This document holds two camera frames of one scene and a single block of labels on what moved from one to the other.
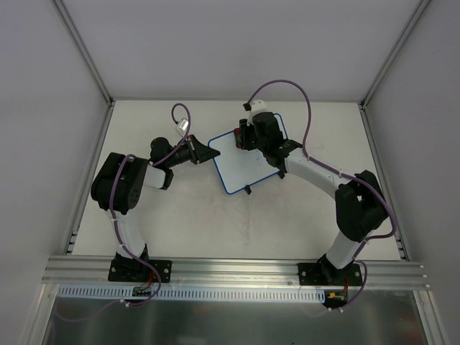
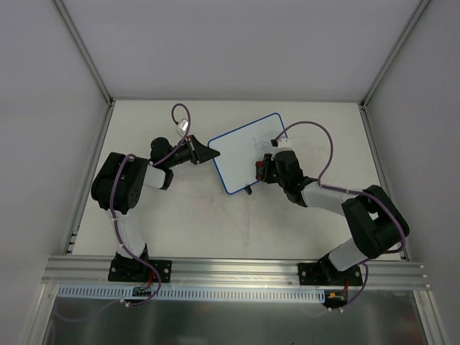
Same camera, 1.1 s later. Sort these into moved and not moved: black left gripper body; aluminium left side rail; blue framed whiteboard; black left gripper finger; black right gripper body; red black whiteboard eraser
Moved: black right gripper body; red black whiteboard eraser
Not moved: blue framed whiteboard; black left gripper finger; aluminium left side rail; black left gripper body
